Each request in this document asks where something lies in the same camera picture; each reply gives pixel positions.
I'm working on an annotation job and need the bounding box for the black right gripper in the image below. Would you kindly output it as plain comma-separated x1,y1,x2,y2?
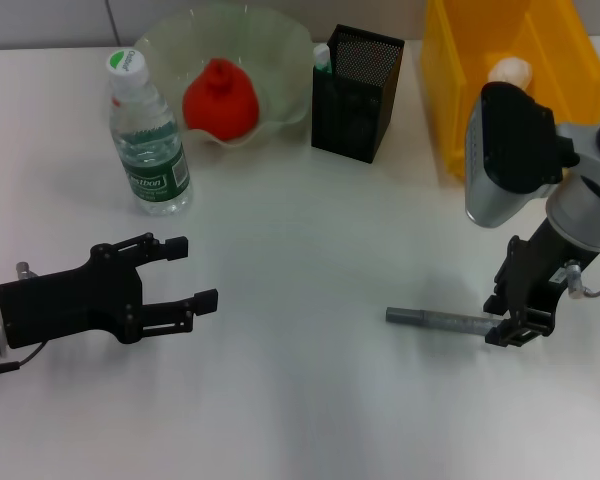
482,216,600,349

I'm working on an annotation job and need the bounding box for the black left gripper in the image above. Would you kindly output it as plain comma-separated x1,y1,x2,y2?
0,231,219,350

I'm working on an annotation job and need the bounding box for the grey marker pen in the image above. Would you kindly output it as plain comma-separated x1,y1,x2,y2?
384,306,507,339

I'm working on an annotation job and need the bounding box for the clear green-label water bottle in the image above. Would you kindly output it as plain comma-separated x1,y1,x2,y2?
104,48,194,217

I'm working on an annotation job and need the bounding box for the red-orange fruit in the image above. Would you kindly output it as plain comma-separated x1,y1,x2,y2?
182,58,260,142

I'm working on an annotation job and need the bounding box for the white paper ball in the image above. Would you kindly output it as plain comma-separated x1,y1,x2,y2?
488,56,536,92

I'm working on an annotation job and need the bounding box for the mint green pen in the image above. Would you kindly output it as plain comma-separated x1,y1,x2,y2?
312,43,334,75

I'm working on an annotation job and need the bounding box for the green glass fruit plate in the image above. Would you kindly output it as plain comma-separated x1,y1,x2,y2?
134,3,315,150

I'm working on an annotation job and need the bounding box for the black mesh pen holder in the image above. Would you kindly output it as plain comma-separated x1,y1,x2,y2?
311,23,405,165

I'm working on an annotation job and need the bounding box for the yellow plastic bin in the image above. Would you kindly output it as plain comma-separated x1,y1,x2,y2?
419,0,600,187

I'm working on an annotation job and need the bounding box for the right arm cable with connector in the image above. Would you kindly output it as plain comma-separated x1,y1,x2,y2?
563,259,600,301

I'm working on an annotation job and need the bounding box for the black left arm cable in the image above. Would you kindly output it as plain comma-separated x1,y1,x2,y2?
0,260,47,380

